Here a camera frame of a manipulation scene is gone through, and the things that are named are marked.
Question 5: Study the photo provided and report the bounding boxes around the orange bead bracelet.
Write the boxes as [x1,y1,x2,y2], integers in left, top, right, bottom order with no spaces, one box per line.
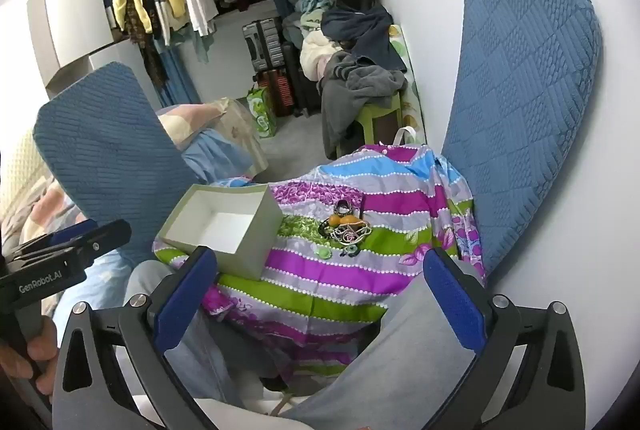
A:
[327,214,369,229]

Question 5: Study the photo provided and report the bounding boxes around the person's grey pants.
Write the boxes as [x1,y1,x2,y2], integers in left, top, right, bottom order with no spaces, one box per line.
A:
[124,259,490,430]

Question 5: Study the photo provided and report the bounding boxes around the red suitcase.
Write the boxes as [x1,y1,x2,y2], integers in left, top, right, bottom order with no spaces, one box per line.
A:
[254,68,295,119]

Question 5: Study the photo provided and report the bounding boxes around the green shopping bag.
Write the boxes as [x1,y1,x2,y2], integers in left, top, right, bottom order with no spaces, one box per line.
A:
[245,84,278,139]

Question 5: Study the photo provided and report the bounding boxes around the blue quilted cushion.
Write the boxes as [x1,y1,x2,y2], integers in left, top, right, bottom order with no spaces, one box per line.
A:
[442,0,604,281]
[33,62,202,263]

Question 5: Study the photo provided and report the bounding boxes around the pale plaid bedding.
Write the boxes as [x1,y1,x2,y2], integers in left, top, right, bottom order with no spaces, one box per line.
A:
[0,129,81,243]

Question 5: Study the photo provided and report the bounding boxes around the blue curtain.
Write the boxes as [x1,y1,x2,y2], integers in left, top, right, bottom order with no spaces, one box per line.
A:
[159,46,203,107]

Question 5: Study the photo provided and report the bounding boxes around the white cabinet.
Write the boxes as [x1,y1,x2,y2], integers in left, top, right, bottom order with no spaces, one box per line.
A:
[26,0,127,86]

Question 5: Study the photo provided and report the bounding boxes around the grey-green cardboard box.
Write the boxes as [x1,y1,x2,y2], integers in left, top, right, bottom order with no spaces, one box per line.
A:
[159,184,284,281]

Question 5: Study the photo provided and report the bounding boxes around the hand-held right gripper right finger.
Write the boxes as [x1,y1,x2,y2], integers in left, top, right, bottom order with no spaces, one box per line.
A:
[423,247,587,430]

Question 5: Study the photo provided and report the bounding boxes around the floral padded board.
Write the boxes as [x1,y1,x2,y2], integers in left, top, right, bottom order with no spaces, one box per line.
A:
[387,24,427,147]

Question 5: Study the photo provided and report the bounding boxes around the person's left hand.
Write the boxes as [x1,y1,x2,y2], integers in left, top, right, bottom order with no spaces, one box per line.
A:
[0,316,59,380]

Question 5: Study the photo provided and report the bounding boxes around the pile of clothes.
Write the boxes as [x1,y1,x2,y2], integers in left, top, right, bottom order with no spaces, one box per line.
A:
[281,0,410,161]

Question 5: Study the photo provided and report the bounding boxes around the grey hard suitcase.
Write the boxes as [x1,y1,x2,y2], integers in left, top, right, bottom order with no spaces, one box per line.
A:
[242,16,287,73]

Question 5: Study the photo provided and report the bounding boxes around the silver ball chain necklace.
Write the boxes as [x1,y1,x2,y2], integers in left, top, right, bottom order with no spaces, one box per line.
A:
[319,224,374,247]

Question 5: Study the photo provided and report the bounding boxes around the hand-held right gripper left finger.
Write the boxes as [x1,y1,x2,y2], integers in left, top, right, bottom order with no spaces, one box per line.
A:
[51,246,221,430]

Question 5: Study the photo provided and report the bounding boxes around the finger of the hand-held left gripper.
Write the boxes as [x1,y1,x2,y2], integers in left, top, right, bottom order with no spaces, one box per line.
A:
[49,218,99,239]
[10,219,132,261]

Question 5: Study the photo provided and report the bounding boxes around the green plastic stool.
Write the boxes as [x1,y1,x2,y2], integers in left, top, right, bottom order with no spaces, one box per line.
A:
[344,92,407,149]

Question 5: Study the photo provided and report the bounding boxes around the striped floral blanket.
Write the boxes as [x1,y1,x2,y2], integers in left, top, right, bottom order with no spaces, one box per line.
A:
[152,142,489,392]

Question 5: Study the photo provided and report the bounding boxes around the pastel plaid pillow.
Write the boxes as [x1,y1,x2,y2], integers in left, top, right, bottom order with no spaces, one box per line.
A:
[154,102,236,147]

